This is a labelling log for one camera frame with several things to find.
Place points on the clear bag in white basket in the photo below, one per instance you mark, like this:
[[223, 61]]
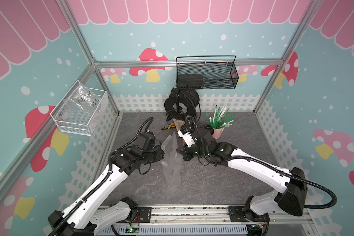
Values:
[[83, 99]]

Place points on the white wire basket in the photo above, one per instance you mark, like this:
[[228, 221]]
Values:
[[75, 122]]

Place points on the yellow handled pliers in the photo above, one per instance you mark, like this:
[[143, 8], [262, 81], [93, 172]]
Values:
[[169, 126]]

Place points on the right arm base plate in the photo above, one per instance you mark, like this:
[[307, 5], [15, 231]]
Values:
[[237, 214]]

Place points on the black wire mesh basket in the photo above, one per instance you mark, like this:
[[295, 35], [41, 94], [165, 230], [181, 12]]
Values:
[[219, 72]]

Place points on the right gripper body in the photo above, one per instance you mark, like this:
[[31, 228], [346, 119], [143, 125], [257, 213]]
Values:
[[186, 151]]

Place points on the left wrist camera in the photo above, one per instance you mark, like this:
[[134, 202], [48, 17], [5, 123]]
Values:
[[145, 141]]

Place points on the black box in basket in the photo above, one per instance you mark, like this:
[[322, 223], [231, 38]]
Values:
[[192, 81]]

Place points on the bundle of green white straws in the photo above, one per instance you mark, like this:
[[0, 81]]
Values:
[[219, 118]]

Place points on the pink straw holder cup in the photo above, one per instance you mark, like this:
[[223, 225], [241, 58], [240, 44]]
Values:
[[217, 133]]

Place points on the red milk tea cup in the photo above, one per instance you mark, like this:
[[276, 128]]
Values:
[[209, 128]]

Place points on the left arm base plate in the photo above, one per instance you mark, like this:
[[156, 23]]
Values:
[[140, 215]]

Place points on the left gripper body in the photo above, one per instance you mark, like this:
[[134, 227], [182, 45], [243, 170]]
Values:
[[156, 153]]

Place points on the black cable reel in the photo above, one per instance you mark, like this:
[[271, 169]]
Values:
[[182, 103]]

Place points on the clear plastic carrier bag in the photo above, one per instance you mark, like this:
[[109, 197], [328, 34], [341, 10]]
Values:
[[172, 161]]

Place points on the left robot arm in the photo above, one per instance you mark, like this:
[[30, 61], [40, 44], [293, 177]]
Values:
[[81, 217]]

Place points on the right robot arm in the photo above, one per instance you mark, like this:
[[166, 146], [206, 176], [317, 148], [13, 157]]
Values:
[[290, 187]]

